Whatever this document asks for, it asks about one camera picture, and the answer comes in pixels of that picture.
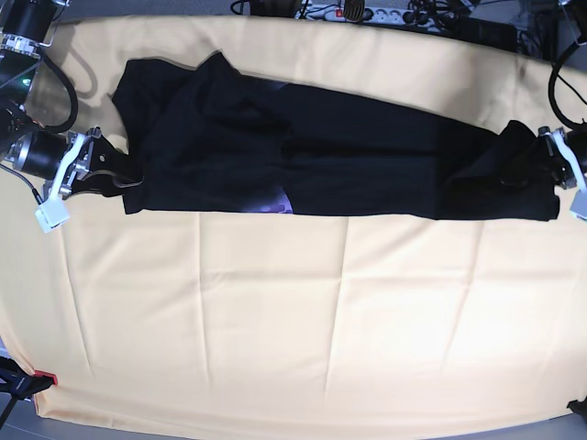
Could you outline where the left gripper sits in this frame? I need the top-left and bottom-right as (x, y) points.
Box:
(537, 126), (586, 191)

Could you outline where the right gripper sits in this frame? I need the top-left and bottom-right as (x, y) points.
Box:
(8, 126), (104, 195)

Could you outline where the black T-shirt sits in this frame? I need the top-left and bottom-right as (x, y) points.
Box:
(113, 53), (560, 221)

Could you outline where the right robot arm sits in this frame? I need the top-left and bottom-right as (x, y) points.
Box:
(1, 1), (79, 203)

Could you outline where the black power adapter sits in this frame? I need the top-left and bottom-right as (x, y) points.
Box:
(452, 16), (518, 52)

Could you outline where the yellow tablecloth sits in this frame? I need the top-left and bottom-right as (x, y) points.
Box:
(1, 16), (586, 439)

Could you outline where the white power strip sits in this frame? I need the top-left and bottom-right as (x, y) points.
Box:
(294, 1), (458, 31)

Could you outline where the black red table clamp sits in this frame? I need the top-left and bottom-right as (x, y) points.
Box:
(1, 357), (58, 427)

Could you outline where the black clamp at corner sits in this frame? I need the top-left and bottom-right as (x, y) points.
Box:
(567, 399), (587, 423)

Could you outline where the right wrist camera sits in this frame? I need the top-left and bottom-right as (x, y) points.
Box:
(35, 197), (70, 233)

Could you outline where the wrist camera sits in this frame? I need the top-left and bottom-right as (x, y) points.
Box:
(35, 197), (70, 233)
(570, 190), (587, 221)

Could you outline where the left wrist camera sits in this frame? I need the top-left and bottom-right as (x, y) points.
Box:
(570, 190), (587, 221)

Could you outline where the black cable bundle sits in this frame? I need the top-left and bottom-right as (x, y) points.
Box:
(403, 0), (487, 28)

